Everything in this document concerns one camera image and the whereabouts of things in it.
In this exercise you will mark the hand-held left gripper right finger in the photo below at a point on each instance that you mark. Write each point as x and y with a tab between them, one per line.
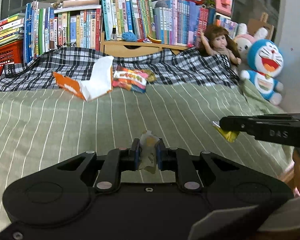
159	156

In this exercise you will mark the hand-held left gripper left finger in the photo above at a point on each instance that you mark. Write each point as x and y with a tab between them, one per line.
137	156

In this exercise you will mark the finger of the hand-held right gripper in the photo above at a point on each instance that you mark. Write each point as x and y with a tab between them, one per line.
237	124

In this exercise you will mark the clear plastic wrapper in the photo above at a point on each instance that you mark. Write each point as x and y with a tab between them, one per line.
148	152

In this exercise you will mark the golden foil wrapper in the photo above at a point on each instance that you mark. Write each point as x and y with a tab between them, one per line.
228	135

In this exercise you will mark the black white plaid blanket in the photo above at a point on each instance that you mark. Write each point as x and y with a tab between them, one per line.
190	70

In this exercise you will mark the blue cat plush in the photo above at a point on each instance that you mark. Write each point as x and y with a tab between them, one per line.
265	57

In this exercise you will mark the green striped bed sheet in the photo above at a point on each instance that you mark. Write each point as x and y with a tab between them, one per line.
65	130

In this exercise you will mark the colourful snack wrapper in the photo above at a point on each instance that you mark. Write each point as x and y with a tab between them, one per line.
130	78

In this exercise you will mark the shiny gold purple wrapper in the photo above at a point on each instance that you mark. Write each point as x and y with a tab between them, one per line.
150	76

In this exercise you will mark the white pink bunny plush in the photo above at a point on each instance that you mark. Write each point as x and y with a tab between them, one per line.
243	42

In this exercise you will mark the brown haired doll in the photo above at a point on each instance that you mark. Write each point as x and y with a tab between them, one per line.
220	42

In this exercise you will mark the torn orange white carton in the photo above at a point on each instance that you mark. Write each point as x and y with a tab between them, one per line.
97	80

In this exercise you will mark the small wooden easel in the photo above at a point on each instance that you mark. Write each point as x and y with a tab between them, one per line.
258	27

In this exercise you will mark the wooden drawer organiser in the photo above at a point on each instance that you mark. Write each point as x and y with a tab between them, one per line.
130	50

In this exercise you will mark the blue yarn ball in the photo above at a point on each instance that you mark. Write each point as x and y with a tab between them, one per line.
129	36

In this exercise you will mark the row of upright books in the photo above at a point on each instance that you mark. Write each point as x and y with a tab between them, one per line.
140	17
65	32

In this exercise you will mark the beige cardboard box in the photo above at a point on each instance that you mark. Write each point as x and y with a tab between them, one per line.
85	2

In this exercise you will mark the stack of flat books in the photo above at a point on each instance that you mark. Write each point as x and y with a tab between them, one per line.
5	32

